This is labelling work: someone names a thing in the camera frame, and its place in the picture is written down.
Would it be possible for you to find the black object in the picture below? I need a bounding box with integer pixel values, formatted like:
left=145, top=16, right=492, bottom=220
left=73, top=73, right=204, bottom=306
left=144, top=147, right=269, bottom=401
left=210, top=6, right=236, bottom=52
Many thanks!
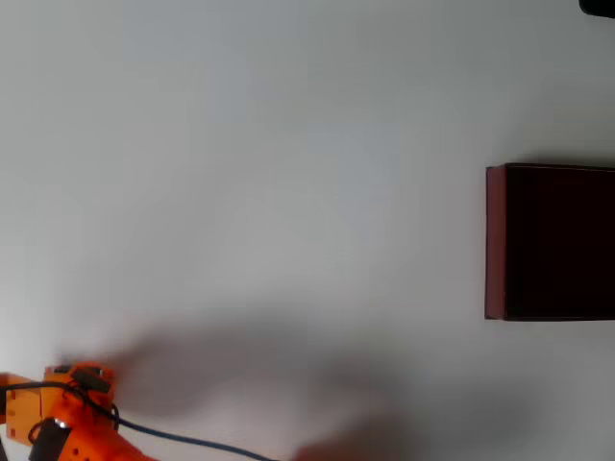
left=578, top=0, right=615, bottom=19

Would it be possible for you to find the dark red cardboard box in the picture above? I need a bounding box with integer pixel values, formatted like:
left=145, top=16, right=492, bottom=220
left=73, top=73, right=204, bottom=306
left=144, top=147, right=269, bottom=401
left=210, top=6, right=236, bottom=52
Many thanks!
left=483, top=162, right=615, bottom=323

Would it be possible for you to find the black cable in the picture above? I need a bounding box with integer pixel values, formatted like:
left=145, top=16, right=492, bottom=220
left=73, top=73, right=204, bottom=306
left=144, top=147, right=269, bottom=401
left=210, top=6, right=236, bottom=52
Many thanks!
left=61, top=377, right=120, bottom=431

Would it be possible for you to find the blue cable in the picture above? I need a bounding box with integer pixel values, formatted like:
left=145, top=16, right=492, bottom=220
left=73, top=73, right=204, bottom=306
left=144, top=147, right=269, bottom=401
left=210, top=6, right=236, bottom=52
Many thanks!
left=116, top=416, right=283, bottom=461

